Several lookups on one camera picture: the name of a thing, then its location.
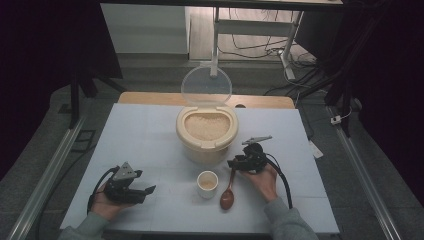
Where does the dark curtain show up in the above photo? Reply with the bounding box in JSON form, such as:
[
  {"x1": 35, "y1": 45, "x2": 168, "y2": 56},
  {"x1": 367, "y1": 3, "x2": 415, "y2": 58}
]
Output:
[
  {"x1": 0, "y1": 0, "x2": 123, "y2": 181},
  {"x1": 343, "y1": 0, "x2": 424, "y2": 208}
]

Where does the clear round container lid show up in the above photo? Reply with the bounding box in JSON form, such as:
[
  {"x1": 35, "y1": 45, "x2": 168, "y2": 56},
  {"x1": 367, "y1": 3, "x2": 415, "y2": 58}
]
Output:
[{"x1": 180, "y1": 64, "x2": 233, "y2": 108}]

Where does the thick black floor cable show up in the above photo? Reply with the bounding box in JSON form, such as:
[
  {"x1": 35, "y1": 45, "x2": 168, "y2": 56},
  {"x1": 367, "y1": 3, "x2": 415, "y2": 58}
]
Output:
[{"x1": 263, "y1": 64, "x2": 331, "y2": 98}]

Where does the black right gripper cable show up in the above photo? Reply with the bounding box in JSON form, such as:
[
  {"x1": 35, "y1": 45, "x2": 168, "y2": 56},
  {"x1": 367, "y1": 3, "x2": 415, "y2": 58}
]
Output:
[{"x1": 263, "y1": 153, "x2": 294, "y2": 210}]

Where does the white tag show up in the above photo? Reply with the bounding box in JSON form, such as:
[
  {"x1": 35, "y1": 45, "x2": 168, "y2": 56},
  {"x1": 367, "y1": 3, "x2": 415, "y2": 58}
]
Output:
[{"x1": 308, "y1": 139, "x2": 325, "y2": 160}]

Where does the white desk frame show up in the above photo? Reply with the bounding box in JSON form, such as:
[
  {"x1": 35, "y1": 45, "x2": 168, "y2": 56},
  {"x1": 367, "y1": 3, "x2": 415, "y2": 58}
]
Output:
[{"x1": 209, "y1": 7, "x2": 305, "y2": 81}]

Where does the black stand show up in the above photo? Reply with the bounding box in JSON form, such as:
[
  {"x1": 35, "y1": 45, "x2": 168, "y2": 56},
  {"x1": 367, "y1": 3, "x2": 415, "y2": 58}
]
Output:
[
  {"x1": 68, "y1": 63, "x2": 128, "y2": 130},
  {"x1": 299, "y1": 33, "x2": 363, "y2": 138}
]

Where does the aluminium rail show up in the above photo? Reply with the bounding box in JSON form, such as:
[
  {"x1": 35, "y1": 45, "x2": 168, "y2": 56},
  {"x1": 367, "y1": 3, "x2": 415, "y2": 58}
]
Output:
[
  {"x1": 326, "y1": 104, "x2": 403, "y2": 240},
  {"x1": 6, "y1": 116, "x2": 88, "y2": 240}
]

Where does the white cabinet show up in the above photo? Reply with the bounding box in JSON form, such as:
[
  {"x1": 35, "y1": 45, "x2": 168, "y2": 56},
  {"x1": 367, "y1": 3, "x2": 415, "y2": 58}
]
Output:
[{"x1": 100, "y1": 3, "x2": 190, "y2": 55}]

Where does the white rice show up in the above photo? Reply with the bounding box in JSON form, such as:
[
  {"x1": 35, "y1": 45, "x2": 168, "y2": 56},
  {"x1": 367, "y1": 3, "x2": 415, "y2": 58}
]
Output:
[{"x1": 184, "y1": 113, "x2": 232, "y2": 142}]

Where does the black floor plate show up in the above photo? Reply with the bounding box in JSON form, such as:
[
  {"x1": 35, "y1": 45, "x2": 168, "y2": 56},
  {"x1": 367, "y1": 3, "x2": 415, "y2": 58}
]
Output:
[{"x1": 70, "y1": 129, "x2": 97, "y2": 154}]

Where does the beige rice container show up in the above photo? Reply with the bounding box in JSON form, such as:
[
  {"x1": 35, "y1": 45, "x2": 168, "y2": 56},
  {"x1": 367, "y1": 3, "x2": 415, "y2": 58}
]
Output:
[{"x1": 175, "y1": 103, "x2": 240, "y2": 165}]

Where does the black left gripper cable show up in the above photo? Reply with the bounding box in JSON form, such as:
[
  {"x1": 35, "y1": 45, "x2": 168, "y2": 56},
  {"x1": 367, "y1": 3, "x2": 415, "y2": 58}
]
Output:
[{"x1": 87, "y1": 166, "x2": 119, "y2": 214}]

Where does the pale table mat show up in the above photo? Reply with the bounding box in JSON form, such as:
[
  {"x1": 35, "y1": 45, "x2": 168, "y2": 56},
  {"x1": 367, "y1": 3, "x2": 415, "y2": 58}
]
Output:
[{"x1": 59, "y1": 103, "x2": 340, "y2": 234}]

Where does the white cup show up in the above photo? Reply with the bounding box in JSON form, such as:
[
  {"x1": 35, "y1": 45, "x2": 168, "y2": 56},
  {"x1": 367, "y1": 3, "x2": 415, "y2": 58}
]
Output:
[{"x1": 196, "y1": 170, "x2": 220, "y2": 200}]

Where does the person's left hand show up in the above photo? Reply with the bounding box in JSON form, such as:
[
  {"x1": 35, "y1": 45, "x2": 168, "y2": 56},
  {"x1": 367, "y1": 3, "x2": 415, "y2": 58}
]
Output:
[{"x1": 90, "y1": 189, "x2": 134, "y2": 222}]

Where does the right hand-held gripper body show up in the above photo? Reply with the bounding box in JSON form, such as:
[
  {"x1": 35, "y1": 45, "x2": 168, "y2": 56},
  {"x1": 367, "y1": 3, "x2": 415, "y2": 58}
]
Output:
[{"x1": 237, "y1": 135, "x2": 273, "y2": 174}]

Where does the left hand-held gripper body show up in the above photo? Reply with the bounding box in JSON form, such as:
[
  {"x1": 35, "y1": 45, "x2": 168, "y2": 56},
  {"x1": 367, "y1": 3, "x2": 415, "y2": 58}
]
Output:
[{"x1": 103, "y1": 161, "x2": 146, "y2": 205}]

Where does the wooden table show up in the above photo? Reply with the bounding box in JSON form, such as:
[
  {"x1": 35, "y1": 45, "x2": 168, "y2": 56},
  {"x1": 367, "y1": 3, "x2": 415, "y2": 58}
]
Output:
[{"x1": 118, "y1": 91, "x2": 296, "y2": 110}]

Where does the thin black floor cable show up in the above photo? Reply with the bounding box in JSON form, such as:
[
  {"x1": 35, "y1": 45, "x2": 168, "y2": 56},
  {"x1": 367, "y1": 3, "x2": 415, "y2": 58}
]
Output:
[{"x1": 218, "y1": 8, "x2": 318, "y2": 68}]

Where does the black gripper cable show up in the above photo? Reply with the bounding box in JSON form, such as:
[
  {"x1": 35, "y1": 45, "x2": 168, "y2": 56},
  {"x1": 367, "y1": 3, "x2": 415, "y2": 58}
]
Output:
[
  {"x1": 87, "y1": 166, "x2": 119, "y2": 214},
  {"x1": 263, "y1": 153, "x2": 294, "y2": 210}
]

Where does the person's right hand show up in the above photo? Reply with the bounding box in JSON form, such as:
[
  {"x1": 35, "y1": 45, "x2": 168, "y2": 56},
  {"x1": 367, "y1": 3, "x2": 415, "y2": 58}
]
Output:
[{"x1": 238, "y1": 163, "x2": 279, "y2": 204}]

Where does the brown wooden spoon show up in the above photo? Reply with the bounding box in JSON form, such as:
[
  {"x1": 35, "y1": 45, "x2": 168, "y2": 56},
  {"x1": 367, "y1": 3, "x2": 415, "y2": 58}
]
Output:
[{"x1": 219, "y1": 168, "x2": 237, "y2": 211}]

